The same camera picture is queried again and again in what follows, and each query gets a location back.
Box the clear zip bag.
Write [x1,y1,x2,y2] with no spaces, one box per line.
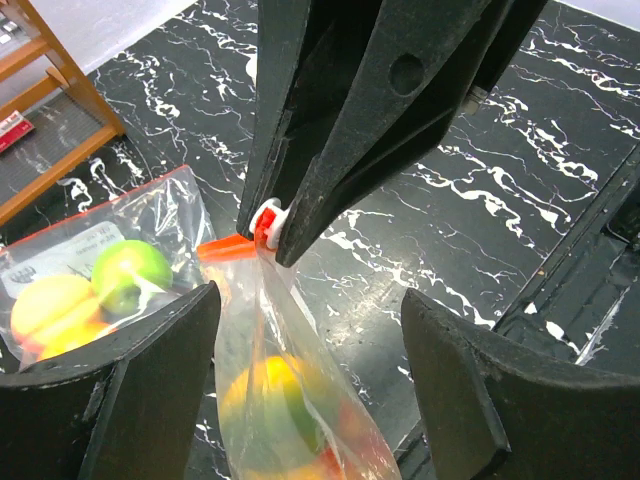
[196,197,404,480]
[1,166,214,373]

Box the wooden orange shelf rack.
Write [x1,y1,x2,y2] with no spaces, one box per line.
[1,1,125,224]

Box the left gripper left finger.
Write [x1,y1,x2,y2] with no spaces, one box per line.
[1,283,221,479]

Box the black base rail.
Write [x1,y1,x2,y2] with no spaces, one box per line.
[494,149,639,376]

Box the red small box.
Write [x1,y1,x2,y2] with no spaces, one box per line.
[0,111,34,152]

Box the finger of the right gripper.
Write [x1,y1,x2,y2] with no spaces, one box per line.
[237,1,384,234]

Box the green lime fruit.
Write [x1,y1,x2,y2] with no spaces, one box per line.
[91,240,173,315]

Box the red cherry tomato bunch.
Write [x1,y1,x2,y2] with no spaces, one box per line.
[318,401,400,479]

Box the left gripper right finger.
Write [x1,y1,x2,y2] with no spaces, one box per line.
[401,289,639,479]

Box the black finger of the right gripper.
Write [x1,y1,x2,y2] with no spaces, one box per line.
[276,1,513,267]

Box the orange fruit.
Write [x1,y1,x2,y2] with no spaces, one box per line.
[10,274,116,363]

